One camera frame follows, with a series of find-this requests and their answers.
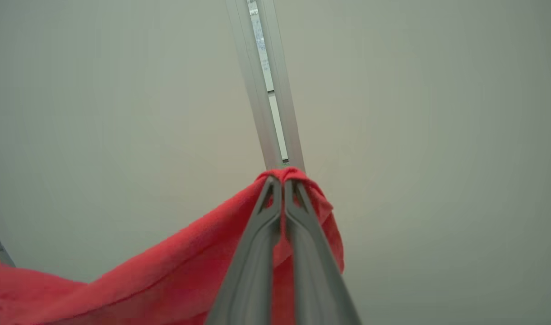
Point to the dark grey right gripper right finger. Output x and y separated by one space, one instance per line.
320 289

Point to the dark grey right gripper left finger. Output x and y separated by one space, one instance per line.
248 280

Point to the red and white jersey shirt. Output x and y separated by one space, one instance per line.
144 280

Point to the grey partition post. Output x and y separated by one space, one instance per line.
250 81

